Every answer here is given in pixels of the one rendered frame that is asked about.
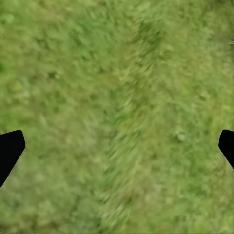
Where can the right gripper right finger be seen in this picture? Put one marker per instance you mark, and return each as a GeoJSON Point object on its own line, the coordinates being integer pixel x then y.
{"type": "Point", "coordinates": [226, 145]}

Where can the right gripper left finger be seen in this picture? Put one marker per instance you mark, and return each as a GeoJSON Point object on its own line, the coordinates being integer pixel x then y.
{"type": "Point", "coordinates": [12, 145]}

